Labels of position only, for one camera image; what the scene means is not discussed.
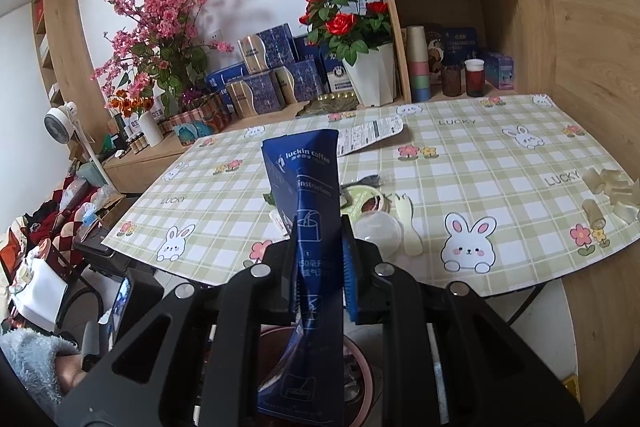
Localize pile of translucent plastic pieces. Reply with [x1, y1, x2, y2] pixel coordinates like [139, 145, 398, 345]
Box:
[581, 167, 640, 229]

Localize pink blossom plant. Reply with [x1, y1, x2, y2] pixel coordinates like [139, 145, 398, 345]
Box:
[90, 0, 236, 118]

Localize row of small brown bottles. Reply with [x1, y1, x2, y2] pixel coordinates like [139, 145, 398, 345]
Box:
[117, 129, 148, 155]

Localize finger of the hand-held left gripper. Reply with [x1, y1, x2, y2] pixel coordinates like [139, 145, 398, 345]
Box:
[110, 274, 167, 335]

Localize stack of pastel paper cups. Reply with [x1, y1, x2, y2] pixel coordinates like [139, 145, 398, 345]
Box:
[405, 25, 432, 104]

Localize small blue figure box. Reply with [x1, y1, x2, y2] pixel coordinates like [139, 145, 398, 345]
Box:
[483, 52, 516, 90]

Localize blue patterned gift box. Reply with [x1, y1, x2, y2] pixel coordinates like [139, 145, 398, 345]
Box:
[237, 23, 297, 75]
[225, 71, 286, 118]
[273, 58, 325, 105]

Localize clear plastic bag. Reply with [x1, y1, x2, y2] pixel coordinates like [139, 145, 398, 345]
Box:
[80, 184, 126, 228]

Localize white printed receipt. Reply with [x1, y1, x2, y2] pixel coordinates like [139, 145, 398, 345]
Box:
[336, 117, 405, 156]

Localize gold green tray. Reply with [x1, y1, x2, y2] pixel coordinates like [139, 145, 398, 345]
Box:
[295, 91, 358, 116]

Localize white small packet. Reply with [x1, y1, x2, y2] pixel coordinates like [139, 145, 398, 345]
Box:
[267, 206, 293, 237]

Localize blue white label box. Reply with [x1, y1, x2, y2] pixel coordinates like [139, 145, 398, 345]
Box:
[320, 52, 358, 95]

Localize red roses in white pot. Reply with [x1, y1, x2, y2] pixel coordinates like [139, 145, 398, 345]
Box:
[299, 0, 398, 105]

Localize red cup white rim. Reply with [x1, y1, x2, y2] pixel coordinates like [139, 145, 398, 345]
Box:
[464, 58, 487, 98]

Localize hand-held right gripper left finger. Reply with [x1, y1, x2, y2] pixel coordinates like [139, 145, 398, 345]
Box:
[55, 242, 301, 427]

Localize brown glass cup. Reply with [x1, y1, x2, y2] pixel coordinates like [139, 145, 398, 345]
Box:
[441, 63, 465, 98]

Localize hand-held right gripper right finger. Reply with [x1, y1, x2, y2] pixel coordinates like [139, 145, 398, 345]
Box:
[341, 216, 586, 427]

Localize white vase orange flowers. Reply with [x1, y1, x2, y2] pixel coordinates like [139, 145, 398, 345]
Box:
[107, 89, 166, 148]

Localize plain blue box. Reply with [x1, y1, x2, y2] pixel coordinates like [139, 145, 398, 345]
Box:
[292, 34, 321, 62]

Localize person's left forearm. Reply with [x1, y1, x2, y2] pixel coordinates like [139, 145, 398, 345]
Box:
[0, 326, 90, 408]

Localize dark illustrated box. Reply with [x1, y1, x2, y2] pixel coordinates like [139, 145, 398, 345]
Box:
[425, 23, 447, 78]

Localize green round lid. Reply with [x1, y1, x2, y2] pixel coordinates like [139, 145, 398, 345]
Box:
[342, 186, 396, 220]

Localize cream plastic spork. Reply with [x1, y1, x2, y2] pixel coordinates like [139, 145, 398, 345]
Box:
[395, 194, 423, 256]

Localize white paper bag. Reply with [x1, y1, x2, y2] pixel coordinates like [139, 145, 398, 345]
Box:
[10, 257, 68, 333]

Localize wooden shelving unit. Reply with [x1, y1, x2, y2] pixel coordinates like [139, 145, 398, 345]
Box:
[30, 0, 640, 418]

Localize maroon plastic bin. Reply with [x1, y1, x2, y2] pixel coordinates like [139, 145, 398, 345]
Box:
[260, 326, 387, 427]

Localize navy blue box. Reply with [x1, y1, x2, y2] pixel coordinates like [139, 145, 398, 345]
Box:
[442, 27, 480, 66]

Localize plaid woven basket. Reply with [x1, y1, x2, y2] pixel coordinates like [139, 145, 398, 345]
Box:
[169, 92, 233, 146]

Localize red checked cloth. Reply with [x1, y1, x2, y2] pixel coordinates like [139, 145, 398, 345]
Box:
[20, 187, 103, 258]

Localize clear plastic lid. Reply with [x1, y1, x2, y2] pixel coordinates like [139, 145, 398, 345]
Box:
[356, 212, 403, 255]

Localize green plaid bunny tablecloth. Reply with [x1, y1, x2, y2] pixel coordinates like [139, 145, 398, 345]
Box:
[100, 94, 640, 300]

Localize flat blue carton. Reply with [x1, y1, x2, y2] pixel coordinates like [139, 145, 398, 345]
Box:
[206, 62, 248, 92]

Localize blue coffee pouch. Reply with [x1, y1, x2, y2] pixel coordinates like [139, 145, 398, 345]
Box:
[256, 130, 346, 425]

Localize white desk fan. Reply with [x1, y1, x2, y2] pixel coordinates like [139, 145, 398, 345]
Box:
[42, 102, 113, 188]

